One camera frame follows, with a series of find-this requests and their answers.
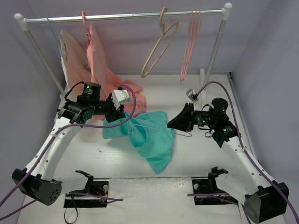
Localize blue plastic hanger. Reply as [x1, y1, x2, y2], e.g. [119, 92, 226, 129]
[134, 100, 192, 138]

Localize teal t shirt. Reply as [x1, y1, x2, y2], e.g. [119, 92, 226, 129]
[102, 111, 175, 175]

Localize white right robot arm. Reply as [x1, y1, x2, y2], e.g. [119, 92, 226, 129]
[167, 98, 289, 224]

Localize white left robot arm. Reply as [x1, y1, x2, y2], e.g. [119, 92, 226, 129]
[12, 82, 130, 206]

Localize salmon pink t shirt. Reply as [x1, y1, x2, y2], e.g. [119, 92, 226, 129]
[87, 24, 147, 117]

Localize pale peach t shirt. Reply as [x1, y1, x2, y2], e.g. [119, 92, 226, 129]
[59, 30, 91, 90]

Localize pink plastic hanger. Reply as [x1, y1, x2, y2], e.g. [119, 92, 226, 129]
[182, 9, 202, 81]
[181, 9, 199, 82]
[179, 10, 194, 82]

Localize pink hanger holding shirt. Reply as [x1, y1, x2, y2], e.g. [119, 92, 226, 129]
[81, 11, 91, 39]

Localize blue hanger holding shirt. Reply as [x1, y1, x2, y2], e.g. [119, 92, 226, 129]
[46, 16, 62, 57]

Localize white metal clothes rack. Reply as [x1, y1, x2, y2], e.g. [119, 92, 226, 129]
[14, 2, 232, 96]

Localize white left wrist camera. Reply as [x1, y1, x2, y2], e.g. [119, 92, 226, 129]
[112, 90, 130, 109]

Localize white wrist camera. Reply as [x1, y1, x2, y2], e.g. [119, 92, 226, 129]
[186, 89, 200, 109]
[112, 90, 130, 109]

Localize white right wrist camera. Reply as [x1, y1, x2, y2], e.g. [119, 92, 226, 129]
[186, 89, 200, 109]

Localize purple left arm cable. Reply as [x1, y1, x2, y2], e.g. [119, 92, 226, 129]
[0, 84, 137, 224]

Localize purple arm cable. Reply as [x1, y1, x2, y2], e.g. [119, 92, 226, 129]
[186, 81, 299, 224]
[0, 84, 137, 224]

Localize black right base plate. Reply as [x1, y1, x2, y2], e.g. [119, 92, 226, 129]
[192, 178, 238, 206]

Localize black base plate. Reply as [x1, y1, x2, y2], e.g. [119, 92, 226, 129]
[63, 179, 109, 208]
[192, 178, 238, 206]

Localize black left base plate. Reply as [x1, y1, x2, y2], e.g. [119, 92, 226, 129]
[63, 179, 109, 208]

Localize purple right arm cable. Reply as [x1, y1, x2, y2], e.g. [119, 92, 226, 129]
[186, 81, 299, 224]

